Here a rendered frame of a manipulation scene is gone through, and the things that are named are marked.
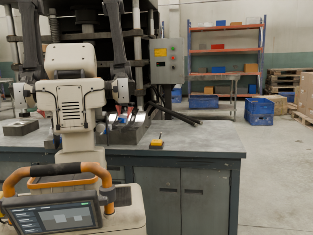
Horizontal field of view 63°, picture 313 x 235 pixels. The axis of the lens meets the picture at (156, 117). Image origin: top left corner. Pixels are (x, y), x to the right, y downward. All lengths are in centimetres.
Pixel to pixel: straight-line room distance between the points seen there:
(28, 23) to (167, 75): 129
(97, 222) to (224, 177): 91
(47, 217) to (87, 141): 45
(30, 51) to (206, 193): 123
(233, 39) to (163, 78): 601
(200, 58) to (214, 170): 677
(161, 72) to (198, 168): 107
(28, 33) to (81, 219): 91
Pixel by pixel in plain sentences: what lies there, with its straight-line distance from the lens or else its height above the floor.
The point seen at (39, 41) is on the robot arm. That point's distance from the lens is 150.
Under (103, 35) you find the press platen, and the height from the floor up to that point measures 151.
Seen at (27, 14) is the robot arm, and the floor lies 153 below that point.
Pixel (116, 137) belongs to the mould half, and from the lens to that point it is 158.
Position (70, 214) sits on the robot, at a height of 87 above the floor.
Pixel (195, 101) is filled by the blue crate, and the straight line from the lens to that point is 531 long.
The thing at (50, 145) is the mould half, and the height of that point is 82.
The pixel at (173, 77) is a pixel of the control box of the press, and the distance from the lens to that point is 231.
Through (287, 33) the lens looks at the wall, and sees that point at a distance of 845.
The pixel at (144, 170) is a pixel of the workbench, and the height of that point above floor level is 64.
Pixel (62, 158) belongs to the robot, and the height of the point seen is 88.
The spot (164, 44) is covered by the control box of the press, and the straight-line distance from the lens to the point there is 232.
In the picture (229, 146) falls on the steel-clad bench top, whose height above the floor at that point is 80.
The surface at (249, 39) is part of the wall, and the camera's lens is 825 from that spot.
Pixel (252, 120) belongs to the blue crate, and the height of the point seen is 9.
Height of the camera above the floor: 132
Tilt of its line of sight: 13 degrees down
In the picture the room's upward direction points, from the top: 2 degrees counter-clockwise
